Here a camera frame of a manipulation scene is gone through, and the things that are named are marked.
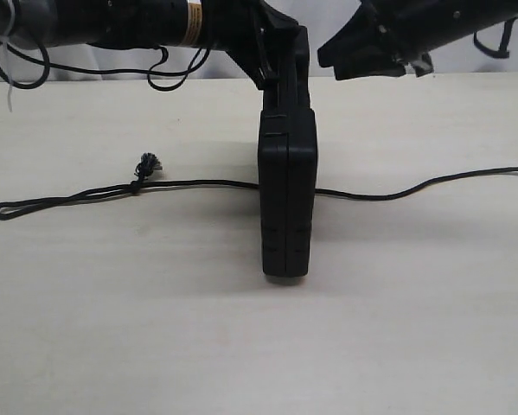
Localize black plastic carrying case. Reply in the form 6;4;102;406
256;25;317;283

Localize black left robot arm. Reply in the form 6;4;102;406
0;1;305;90

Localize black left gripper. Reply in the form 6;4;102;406
201;0;309;89

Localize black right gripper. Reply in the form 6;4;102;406
317;1;434;80

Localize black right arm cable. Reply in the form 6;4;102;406
473;16;517;60

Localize black cord with loop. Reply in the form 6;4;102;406
0;151;518;218

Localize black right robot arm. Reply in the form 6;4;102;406
317;0;518;80

